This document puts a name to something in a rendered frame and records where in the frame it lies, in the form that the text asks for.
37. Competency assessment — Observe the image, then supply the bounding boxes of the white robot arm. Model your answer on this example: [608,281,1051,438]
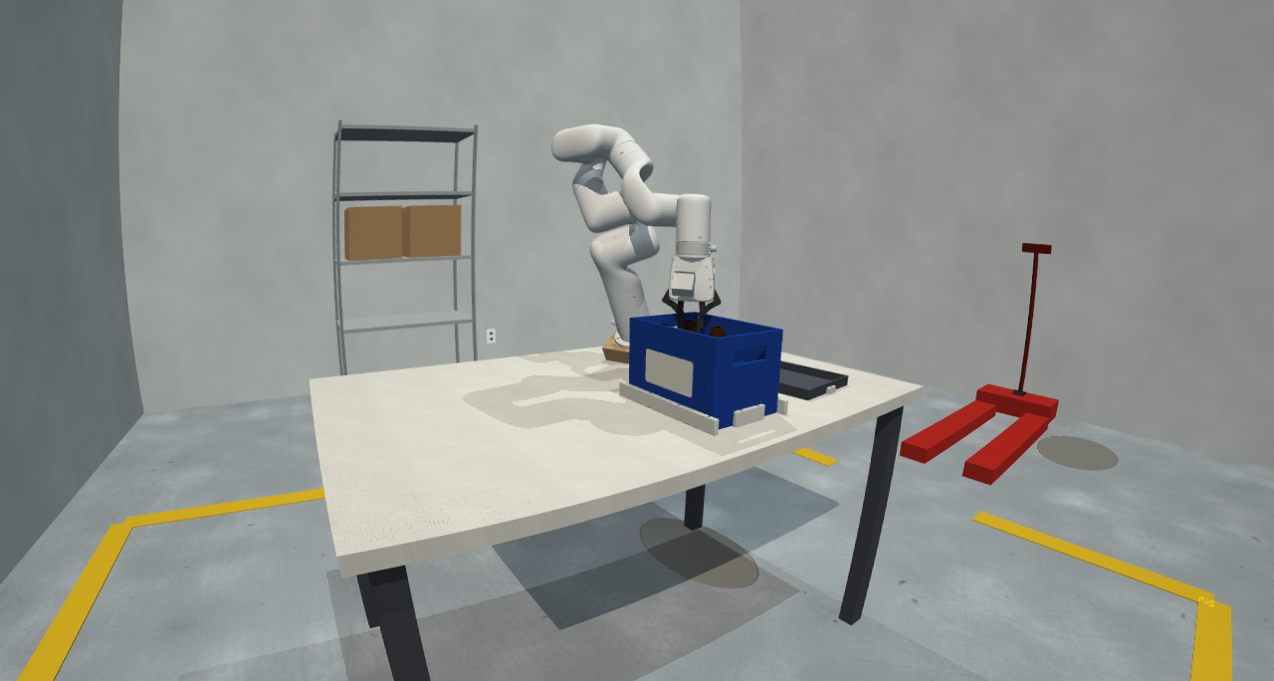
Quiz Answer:
[550,123,717,348]

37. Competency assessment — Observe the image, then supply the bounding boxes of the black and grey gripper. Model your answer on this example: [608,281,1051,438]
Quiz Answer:
[662,255,721,333]

